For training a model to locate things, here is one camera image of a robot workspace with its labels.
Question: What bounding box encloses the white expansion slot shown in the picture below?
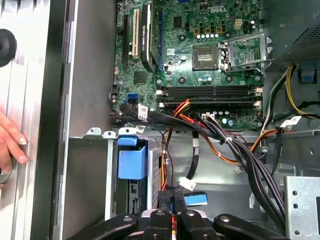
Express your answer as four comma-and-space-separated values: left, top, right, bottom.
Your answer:
132, 8, 141, 60

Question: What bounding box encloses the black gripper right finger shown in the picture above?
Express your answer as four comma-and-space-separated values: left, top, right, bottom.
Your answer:
174, 189, 287, 240

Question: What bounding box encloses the silver optical drive cage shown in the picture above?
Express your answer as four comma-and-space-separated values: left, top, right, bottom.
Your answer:
283, 174, 320, 240

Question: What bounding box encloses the blue expansion slot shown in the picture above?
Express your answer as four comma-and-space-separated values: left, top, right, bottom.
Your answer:
157, 9, 164, 71

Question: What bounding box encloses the grey wire bundle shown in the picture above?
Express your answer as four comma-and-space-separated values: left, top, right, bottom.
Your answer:
259, 71, 292, 132

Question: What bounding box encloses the black graphics card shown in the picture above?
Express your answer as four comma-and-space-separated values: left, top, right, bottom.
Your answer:
139, 1, 158, 73

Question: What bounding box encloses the blue disk data wire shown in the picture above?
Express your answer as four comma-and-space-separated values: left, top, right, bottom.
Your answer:
183, 194, 209, 207

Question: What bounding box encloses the metal socket cover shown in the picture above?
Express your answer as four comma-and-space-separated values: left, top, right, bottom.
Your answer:
219, 32, 274, 74

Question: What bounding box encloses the black wire bundle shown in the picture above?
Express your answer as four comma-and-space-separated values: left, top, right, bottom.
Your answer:
119, 103, 287, 227

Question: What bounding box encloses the black flat wire white plug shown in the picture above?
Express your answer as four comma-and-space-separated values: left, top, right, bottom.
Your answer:
178, 131, 200, 193

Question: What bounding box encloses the CPU socket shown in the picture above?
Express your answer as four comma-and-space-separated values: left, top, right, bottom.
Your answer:
191, 44, 220, 73

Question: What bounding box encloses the grey power supply unit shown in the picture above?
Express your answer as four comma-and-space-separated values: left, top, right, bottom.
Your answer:
264, 0, 320, 73

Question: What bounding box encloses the black PC case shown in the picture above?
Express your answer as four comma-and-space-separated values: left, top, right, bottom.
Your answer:
31, 0, 320, 240

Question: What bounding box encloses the green motherboard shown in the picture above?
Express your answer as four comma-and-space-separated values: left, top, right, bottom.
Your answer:
109, 0, 266, 131

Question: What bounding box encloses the blue plastic clip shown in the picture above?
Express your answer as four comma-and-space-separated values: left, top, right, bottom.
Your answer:
298, 62, 315, 84

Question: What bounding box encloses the black RAM slot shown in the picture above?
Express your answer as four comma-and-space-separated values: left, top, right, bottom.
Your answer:
157, 97, 263, 104
156, 85, 263, 93
156, 90, 263, 98
157, 101, 263, 109

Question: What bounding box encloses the thin coloured disk power wire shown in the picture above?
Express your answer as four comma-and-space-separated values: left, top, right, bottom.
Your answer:
159, 127, 175, 192

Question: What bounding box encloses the orange red wire bundle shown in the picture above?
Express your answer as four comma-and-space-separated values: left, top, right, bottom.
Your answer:
172, 99, 267, 165

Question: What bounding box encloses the metal disk bay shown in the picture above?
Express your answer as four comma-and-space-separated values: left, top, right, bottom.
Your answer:
68, 126, 163, 218

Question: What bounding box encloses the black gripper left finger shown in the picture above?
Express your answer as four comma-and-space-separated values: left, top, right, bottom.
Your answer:
72, 189, 175, 240

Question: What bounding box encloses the thin wire locking lever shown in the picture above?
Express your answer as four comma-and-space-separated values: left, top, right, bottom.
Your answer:
222, 58, 273, 75

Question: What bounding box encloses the person's hand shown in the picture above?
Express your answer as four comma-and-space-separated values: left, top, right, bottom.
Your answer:
0, 108, 28, 174

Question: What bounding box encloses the hard disk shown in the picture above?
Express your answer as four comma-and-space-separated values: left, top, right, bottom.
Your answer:
116, 134, 161, 216

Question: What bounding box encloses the yellow black power wire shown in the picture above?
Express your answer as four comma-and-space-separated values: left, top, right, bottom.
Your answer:
284, 64, 320, 120

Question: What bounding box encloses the black expansion slot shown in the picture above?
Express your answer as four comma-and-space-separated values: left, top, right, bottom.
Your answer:
122, 13, 130, 71

